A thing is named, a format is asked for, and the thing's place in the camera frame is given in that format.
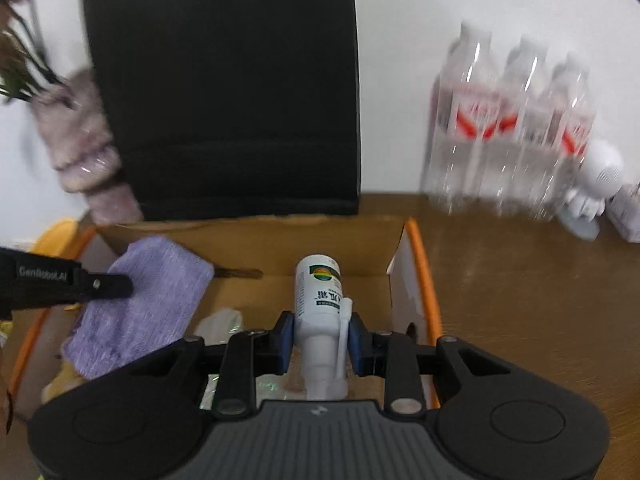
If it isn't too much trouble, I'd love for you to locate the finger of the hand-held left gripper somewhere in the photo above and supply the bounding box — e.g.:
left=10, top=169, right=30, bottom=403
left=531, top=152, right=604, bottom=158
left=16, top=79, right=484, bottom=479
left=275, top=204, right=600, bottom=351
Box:
left=77, top=271, right=135, bottom=307

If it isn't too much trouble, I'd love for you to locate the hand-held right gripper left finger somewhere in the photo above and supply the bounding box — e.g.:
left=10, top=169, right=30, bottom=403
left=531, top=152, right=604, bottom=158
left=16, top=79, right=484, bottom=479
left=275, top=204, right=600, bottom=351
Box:
left=124, top=311, right=296, bottom=420

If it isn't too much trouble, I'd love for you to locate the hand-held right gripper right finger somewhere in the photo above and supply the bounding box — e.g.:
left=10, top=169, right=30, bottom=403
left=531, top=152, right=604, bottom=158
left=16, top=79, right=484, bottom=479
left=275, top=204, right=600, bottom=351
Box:
left=349, top=311, right=521, bottom=415

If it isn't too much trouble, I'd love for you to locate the purple cloth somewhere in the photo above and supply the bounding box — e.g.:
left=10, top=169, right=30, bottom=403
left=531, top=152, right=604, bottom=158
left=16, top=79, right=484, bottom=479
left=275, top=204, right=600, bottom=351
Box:
left=65, top=236, right=216, bottom=380

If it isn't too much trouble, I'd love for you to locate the white spray bottle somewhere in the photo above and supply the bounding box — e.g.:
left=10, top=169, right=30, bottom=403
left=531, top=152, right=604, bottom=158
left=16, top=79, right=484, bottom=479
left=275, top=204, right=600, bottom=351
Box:
left=292, top=255, right=357, bottom=402

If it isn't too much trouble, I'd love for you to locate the cardboard box with orange edges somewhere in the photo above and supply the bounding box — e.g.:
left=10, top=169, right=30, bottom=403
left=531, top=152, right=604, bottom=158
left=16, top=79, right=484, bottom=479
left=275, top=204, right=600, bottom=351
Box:
left=7, top=216, right=443, bottom=422

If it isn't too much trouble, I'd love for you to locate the yellow plastic item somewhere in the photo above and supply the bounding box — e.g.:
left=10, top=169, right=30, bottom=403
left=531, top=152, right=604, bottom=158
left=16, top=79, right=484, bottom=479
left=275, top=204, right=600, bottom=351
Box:
left=29, top=217, right=82, bottom=261

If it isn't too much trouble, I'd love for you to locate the clear plastic wrapper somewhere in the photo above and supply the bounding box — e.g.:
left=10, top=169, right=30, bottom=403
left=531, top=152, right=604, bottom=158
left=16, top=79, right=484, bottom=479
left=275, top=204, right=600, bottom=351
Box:
left=194, top=308, right=246, bottom=347

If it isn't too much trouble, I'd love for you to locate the brown stick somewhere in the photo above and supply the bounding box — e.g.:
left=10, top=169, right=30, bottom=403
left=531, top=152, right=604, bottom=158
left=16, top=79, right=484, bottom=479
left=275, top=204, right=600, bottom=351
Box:
left=214, top=266, right=264, bottom=281

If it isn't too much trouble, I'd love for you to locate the pale yellow soft item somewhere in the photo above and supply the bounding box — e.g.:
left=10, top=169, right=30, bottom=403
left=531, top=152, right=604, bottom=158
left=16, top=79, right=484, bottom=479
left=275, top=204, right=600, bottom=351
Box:
left=41, top=359, right=90, bottom=405

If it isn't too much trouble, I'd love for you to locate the pink vase with plant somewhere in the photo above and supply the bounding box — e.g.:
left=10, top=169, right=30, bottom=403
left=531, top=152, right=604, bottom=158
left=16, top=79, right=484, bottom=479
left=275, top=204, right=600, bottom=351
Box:
left=30, top=66, right=146, bottom=226

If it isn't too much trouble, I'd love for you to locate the dried flower bouquet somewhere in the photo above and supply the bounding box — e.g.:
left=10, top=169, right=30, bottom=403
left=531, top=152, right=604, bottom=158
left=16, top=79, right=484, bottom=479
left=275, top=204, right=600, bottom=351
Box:
left=0, top=0, right=68, bottom=106

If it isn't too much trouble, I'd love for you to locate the black paper bag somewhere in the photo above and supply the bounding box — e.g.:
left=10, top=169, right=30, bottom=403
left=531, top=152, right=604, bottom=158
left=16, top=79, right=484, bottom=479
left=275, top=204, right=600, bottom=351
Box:
left=81, top=0, right=362, bottom=222

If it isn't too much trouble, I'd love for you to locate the clear water bottle red label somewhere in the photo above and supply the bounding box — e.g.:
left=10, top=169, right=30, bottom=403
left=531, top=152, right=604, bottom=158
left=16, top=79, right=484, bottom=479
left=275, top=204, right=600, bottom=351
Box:
left=480, top=35, right=553, bottom=217
left=530, top=52, right=598, bottom=222
left=424, top=20, right=503, bottom=213

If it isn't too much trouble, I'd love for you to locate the white robot figurine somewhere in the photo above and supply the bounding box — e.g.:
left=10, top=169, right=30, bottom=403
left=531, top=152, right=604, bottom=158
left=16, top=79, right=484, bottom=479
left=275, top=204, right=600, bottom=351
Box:
left=556, top=139, right=626, bottom=239

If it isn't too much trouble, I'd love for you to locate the small white box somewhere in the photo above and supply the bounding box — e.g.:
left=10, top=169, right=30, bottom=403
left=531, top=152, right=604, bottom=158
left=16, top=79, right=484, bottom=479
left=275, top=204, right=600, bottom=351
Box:
left=606, top=184, right=640, bottom=244

